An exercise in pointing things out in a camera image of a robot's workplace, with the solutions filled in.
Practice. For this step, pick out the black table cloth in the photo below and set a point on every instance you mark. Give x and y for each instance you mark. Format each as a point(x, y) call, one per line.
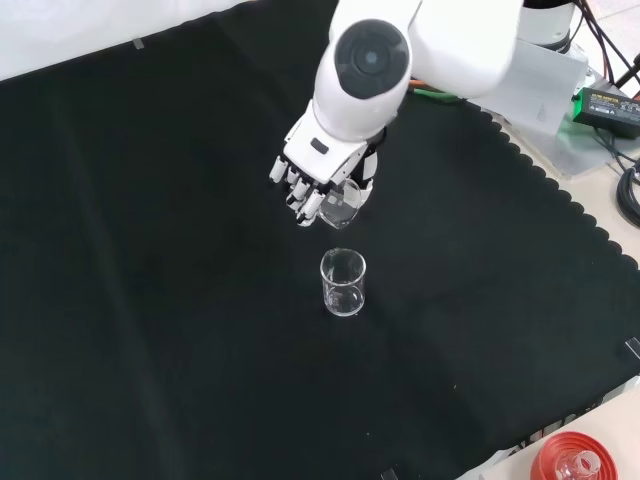
point(150, 250)

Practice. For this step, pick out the red ribbed round funnel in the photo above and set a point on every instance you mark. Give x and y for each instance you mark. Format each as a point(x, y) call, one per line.
point(550, 450)

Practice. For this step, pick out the grey tape strip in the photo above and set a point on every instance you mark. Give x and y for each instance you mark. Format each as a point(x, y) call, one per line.
point(138, 44)
point(633, 348)

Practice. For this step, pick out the black power supply green edge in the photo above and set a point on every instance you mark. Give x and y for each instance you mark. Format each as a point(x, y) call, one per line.
point(607, 105)

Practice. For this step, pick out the clear glass beaker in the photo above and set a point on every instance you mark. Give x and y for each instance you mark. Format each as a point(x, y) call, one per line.
point(345, 207)
point(343, 285)

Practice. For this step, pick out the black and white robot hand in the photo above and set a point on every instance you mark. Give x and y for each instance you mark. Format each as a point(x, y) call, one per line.
point(325, 145)

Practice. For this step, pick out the small clear glass flask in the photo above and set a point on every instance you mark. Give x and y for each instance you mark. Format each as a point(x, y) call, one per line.
point(580, 467)

